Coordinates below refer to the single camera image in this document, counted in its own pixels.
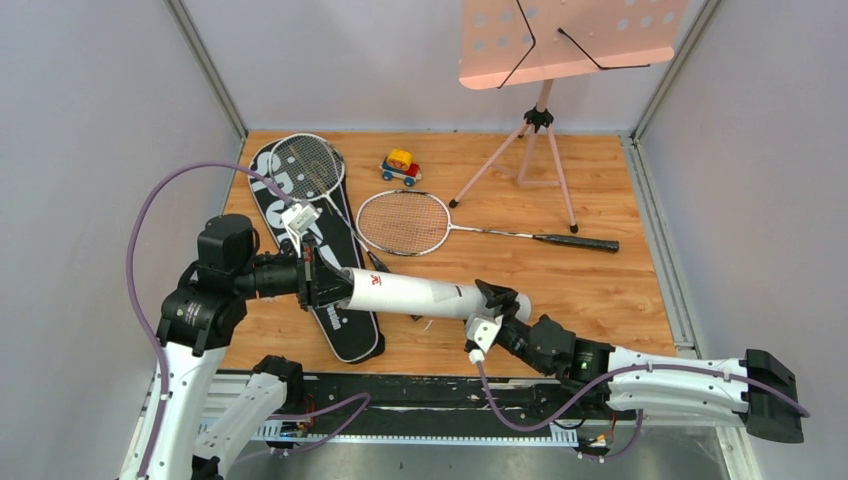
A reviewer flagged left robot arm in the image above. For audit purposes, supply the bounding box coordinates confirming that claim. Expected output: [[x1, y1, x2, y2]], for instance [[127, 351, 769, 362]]
[[120, 214, 352, 479]]

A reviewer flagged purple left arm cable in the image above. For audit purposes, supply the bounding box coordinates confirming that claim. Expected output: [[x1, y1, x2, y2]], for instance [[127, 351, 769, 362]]
[[125, 161, 296, 480]]

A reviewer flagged black racket cover bag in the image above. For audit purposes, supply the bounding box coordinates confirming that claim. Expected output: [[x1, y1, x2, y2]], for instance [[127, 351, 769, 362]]
[[250, 133, 385, 364]]

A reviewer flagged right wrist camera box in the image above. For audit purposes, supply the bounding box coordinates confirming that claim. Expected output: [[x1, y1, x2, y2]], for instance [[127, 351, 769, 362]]
[[464, 315, 503, 353]]

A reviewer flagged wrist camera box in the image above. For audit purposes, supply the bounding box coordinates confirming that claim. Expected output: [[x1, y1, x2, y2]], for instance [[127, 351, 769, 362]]
[[281, 201, 321, 238], [464, 315, 503, 353]]

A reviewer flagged white shuttlecock tube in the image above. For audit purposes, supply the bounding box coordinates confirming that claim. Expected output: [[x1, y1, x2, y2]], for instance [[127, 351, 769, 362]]
[[338, 268, 532, 321]]

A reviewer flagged grey slotted cable duct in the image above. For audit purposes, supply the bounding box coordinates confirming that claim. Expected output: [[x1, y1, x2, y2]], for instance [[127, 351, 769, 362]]
[[251, 420, 579, 448]]

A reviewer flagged white racket on bag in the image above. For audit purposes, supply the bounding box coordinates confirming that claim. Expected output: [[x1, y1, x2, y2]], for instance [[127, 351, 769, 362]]
[[268, 133, 425, 322]]

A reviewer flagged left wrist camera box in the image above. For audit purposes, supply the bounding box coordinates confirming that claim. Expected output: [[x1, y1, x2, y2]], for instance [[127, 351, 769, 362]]
[[281, 201, 321, 238]]

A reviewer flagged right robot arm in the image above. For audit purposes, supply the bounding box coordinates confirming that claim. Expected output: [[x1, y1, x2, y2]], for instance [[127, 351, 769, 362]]
[[454, 280, 810, 444]]

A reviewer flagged white racket on table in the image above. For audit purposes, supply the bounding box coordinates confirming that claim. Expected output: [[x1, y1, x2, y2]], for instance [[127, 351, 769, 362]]
[[355, 190, 620, 257]]

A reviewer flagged colourful toy car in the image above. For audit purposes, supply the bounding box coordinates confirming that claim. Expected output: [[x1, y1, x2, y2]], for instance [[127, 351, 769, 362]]
[[380, 149, 422, 187]]

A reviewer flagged pink music stand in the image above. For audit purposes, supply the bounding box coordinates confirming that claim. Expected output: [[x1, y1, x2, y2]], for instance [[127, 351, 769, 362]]
[[448, 0, 688, 208]]

